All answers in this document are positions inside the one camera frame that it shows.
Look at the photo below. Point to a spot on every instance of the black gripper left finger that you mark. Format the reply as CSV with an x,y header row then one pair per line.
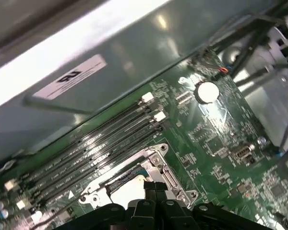
x,y
141,215

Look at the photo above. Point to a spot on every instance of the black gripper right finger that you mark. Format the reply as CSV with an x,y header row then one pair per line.
x,y
172,215

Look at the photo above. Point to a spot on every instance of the silver CPU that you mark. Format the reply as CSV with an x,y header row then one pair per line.
x,y
126,191

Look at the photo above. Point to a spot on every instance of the metal socket cover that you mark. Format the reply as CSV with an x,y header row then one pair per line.
x,y
117,172

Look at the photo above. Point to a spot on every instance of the CPU socket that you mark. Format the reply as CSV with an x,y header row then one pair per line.
x,y
168,172

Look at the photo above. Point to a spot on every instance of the black RAM slot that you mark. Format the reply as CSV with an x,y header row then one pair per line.
x,y
100,170
86,136
91,147
96,158

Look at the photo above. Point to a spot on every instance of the green motherboard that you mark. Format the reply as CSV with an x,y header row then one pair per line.
x,y
206,143

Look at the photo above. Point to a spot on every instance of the silver internal USB port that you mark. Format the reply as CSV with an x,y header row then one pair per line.
x,y
240,153

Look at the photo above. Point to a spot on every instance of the black square chip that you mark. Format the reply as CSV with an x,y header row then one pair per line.
x,y
277,189

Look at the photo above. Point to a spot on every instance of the round coin cell battery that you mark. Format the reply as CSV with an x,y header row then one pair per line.
x,y
207,92

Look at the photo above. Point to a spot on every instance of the silver metal drive cage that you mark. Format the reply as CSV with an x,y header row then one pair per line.
x,y
266,107

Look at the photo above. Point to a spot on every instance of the white sticker with black logo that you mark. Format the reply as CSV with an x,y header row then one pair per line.
x,y
86,72

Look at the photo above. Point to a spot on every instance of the open black PC case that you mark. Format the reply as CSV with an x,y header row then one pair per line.
x,y
134,48

